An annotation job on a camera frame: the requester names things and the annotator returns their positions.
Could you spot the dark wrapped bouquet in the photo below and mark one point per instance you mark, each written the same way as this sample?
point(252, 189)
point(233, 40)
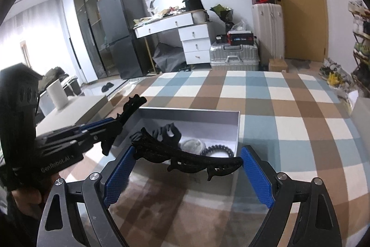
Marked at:
point(224, 14)

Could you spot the grey cardboard box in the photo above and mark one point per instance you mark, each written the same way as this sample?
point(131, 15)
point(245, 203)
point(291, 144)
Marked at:
point(188, 122)

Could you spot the glass door cabinet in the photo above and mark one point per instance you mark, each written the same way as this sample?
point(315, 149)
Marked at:
point(86, 18)

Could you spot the olive clothes pile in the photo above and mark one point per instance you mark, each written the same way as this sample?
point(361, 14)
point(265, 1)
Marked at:
point(53, 74)

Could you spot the small cardboard box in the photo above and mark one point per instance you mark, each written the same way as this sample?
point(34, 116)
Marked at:
point(278, 65)

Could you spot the small black box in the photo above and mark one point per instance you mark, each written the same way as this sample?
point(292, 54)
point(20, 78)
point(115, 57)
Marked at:
point(221, 39)

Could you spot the shoe rack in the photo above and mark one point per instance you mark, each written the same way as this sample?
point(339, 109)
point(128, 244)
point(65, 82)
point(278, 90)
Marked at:
point(361, 41)

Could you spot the wooden door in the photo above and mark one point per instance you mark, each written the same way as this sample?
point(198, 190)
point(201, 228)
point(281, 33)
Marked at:
point(300, 4)

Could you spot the person's left hand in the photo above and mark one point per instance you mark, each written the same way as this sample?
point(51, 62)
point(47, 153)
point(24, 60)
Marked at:
point(29, 202)

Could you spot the white vanity desk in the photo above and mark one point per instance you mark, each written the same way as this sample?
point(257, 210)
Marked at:
point(195, 43)

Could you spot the pile of shoes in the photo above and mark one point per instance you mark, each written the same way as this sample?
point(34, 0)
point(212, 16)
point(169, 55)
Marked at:
point(334, 73)

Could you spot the black hair claw clip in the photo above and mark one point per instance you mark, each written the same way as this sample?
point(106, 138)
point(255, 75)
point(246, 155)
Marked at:
point(169, 135)

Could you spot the black slippers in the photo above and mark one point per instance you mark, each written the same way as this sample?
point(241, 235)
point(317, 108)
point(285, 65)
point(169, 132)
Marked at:
point(107, 87)

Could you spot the plaid blanket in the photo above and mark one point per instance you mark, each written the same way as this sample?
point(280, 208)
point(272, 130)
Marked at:
point(289, 119)

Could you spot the silver suitcase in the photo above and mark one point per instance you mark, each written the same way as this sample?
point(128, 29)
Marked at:
point(234, 57)

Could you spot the small black hair clip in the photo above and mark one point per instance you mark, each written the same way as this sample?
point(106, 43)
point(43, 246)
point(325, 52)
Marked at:
point(130, 108)

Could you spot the clear plastic bag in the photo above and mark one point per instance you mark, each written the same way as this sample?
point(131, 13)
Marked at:
point(238, 26)

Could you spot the white suitcase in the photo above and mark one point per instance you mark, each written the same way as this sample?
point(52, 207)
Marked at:
point(267, 33)

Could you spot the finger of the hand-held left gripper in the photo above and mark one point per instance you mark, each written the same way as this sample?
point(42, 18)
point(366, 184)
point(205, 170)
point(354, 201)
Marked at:
point(98, 137)
point(98, 125)

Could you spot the grey low table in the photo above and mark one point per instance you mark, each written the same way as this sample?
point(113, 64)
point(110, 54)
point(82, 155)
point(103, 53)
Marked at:
point(81, 108)

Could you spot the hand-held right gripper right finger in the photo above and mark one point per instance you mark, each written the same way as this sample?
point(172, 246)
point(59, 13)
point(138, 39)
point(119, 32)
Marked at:
point(257, 174)

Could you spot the white paper roll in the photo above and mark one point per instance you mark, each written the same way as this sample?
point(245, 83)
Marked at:
point(57, 93)

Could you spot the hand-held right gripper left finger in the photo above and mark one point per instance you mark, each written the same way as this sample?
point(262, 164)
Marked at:
point(118, 174)

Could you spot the round white pin badge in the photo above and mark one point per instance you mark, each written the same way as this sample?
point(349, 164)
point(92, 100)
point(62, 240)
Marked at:
point(192, 145)

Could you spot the grey cloth bag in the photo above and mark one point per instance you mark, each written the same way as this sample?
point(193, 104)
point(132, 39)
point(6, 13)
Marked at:
point(167, 57)

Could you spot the long black hair clip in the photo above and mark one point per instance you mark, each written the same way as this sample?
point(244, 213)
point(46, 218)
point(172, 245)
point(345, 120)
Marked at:
point(188, 157)

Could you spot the dark grey refrigerator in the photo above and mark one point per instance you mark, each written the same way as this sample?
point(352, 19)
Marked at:
point(121, 33)

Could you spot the desk clutter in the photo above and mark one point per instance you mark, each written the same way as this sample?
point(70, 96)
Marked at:
point(150, 20)

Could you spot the white round appliance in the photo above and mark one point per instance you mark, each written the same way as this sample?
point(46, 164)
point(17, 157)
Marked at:
point(200, 17)

